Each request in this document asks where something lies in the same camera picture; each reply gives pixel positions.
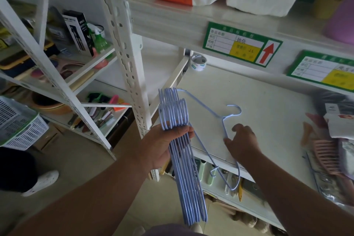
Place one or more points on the white basket with green rim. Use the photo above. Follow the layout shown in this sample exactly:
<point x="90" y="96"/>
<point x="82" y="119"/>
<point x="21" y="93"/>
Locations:
<point x="19" y="125"/>

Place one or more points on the person's right thumb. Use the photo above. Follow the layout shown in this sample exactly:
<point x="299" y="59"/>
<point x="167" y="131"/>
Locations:
<point x="229" y="143"/>

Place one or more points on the brown wooden bowl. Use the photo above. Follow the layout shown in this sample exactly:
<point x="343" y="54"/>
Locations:
<point x="49" y="105"/>

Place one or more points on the white printed packet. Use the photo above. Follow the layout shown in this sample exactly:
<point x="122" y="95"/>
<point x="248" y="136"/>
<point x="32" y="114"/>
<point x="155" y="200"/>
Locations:
<point x="340" y="125"/>

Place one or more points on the green spray bottle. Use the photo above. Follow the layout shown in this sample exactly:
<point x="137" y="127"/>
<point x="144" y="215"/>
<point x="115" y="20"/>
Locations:
<point x="101" y="40"/>

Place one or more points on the yellow pencil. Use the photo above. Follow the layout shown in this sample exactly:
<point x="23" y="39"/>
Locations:
<point x="240" y="190"/>

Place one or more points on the slim white metal shelf rack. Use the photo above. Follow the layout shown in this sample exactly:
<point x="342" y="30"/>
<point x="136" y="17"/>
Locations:
<point x="41" y="58"/>

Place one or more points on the white shoe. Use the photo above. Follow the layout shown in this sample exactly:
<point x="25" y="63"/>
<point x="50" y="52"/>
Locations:
<point x="41" y="182"/>

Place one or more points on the heap of small kitchen tools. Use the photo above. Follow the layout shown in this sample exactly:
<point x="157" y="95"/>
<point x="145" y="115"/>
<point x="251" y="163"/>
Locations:
<point x="96" y="114"/>

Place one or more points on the person's left hand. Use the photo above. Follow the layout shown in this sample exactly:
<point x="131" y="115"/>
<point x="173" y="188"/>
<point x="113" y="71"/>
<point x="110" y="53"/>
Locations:
<point x="153" y="150"/>

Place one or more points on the pink comb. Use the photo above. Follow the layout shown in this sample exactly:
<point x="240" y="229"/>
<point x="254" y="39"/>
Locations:
<point x="327" y="155"/>

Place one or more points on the white tape roll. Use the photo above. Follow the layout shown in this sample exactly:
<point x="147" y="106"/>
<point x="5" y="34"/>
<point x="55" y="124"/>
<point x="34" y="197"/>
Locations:
<point x="198" y="63"/>

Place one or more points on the person's left thumb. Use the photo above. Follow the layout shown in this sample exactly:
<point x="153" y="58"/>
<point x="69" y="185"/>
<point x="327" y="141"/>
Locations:
<point x="181" y="131"/>

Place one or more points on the person's left forearm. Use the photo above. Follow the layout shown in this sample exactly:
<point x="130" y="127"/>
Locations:
<point x="91" y="202"/>

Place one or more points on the green label with red arrow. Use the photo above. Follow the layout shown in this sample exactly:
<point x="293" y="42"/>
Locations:
<point x="240" y="43"/>

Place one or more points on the black product box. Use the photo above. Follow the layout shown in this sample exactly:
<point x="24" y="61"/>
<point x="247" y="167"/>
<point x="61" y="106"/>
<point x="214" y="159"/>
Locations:
<point x="78" y="32"/>

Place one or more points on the person's grey clothing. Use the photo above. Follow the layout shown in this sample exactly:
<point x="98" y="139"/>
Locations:
<point x="171" y="230"/>

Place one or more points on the pink plastic dish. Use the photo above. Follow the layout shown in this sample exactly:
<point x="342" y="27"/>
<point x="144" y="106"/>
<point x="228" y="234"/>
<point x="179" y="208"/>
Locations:
<point x="101" y="60"/>

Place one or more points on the clear plastic wrapped packet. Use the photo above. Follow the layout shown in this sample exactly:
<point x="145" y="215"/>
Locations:
<point x="332" y="186"/>

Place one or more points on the person's right forearm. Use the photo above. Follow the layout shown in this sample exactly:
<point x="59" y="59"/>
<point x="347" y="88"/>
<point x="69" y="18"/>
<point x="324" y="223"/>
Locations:
<point x="290" y="197"/>

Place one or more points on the single blue clothes hanger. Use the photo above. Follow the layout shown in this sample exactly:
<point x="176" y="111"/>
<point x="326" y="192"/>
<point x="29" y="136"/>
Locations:
<point x="206" y="110"/>

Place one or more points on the black trouser leg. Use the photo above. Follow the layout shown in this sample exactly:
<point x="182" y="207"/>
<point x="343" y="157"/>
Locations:
<point x="15" y="169"/>

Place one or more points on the cardboard box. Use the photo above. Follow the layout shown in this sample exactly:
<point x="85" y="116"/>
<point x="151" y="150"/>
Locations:
<point x="48" y="137"/>

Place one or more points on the green and yellow shelf label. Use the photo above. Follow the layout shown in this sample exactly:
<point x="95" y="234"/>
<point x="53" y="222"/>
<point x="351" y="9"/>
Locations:
<point x="323" y="70"/>

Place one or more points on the purple plastic container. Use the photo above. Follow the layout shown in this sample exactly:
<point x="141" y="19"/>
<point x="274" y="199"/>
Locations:
<point x="341" y="22"/>

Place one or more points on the large white metal shelf rack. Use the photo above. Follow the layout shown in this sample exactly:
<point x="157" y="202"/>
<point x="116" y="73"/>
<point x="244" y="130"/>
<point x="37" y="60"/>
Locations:
<point x="130" y="72"/>

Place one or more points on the person's right hand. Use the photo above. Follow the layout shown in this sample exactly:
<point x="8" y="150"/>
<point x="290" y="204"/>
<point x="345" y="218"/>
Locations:
<point x="244" y="144"/>

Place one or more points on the navy tray with yellow rim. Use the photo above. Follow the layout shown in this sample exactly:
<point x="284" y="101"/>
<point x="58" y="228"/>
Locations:
<point x="19" y="63"/>

